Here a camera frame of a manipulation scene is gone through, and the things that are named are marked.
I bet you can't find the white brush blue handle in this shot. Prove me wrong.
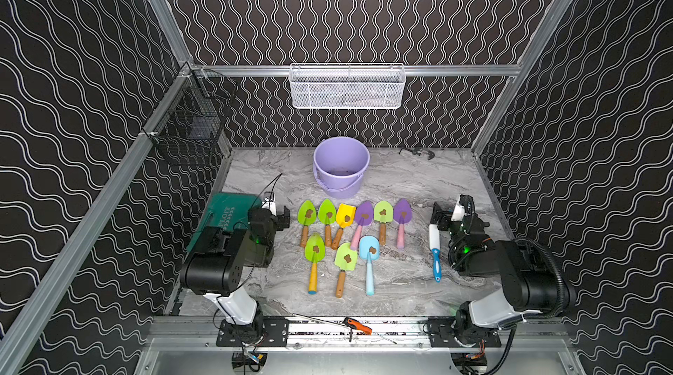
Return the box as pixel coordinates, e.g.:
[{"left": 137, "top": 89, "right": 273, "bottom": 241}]
[{"left": 429, "top": 224, "right": 442, "bottom": 283}]

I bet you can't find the green trowel yellow handle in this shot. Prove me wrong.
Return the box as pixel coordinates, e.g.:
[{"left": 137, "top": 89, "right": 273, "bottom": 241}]
[{"left": 304, "top": 233, "right": 326, "bottom": 294}]

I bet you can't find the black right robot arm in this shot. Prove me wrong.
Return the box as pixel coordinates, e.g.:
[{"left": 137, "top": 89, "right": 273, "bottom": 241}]
[{"left": 429, "top": 196, "right": 577, "bottom": 347}]

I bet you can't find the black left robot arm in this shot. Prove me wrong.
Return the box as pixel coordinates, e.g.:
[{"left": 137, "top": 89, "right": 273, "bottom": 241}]
[{"left": 180, "top": 206, "right": 291, "bottom": 350}]

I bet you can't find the light green square trowel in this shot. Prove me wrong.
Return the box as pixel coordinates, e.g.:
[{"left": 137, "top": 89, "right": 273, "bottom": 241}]
[{"left": 335, "top": 243, "right": 359, "bottom": 298}]

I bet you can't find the purple plastic bucket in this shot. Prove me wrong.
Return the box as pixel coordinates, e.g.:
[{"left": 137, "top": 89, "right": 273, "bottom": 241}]
[{"left": 313, "top": 137, "right": 371, "bottom": 200}]

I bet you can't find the light blue trowel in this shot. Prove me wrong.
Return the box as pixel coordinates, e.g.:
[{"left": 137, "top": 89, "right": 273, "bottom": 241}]
[{"left": 359, "top": 236, "right": 380, "bottom": 296}]

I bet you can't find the green plastic tool case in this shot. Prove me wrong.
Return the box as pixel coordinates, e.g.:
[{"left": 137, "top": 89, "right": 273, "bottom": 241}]
[{"left": 187, "top": 192, "right": 261, "bottom": 252}]

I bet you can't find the black clamp on table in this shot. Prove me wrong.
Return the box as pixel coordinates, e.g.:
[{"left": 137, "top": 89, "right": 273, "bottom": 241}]
[{"left": 399, "top": 147, "right": 436, "bottom": 161}]

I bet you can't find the green pointed trowel wooden handle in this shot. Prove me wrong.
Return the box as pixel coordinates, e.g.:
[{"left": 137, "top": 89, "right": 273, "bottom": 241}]
[{"left": 318, "top": 199, "right": 337, "bottom": 247}]

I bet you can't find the small purple trowel pink handle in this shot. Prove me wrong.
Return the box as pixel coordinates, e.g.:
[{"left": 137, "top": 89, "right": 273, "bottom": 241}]
[{"left": 394, "top": 199, "right": 413, "bottom": 250}]

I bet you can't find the yellow square trowel wooden handle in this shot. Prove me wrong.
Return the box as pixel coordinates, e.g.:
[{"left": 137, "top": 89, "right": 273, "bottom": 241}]
[{"left": 331, "top": 203, "right": 356, "bottom": 250}]

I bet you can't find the light green trowel wooden handle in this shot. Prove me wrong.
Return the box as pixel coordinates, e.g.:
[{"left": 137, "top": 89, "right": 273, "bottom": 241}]
[{"left": 373, "top": 201, "right": 394, "bottom": 245}]

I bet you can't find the black wire basket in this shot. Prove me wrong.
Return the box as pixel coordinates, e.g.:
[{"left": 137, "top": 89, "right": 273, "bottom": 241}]
[{"left": 149, "top": 63, "right": 240, "bottom": 168}]

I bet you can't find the orange handled screwdriver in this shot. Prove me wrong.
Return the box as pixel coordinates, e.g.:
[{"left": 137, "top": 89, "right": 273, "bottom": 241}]
[{"left": 344, "top": 317, "right": 373, "bottom": 342}]

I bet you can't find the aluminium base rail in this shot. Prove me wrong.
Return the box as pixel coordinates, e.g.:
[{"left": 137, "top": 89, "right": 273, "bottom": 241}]
[{"left": 146, "top": 314, "right": 574, "bottom": 353}]

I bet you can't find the white wire basket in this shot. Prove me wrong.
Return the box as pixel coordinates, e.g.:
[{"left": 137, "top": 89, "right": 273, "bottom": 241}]
[{"left": 288, "top": 63, "right": 407, "bottom": 110}]

